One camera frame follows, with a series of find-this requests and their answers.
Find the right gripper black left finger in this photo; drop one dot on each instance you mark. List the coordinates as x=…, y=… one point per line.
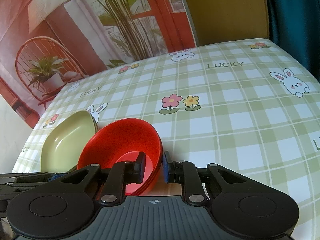
x=121, y=174

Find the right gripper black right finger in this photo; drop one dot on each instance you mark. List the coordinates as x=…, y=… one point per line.
x=184, y=173

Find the red plastic bowl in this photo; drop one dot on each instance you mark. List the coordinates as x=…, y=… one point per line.
x=122, y=140

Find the green square plate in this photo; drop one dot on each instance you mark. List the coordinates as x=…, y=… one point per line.
x=63, y=146

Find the green plaid bunny tablecloth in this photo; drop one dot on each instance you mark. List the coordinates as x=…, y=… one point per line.
x=247, y=105

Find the printed room backdrop cloth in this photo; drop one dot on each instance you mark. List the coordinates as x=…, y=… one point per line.
x=46, y=44

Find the wooden headboard panel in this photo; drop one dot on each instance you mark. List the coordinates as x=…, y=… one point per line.
x=215, y=21

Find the teal curtain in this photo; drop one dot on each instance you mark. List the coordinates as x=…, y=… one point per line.
x=294, y=26

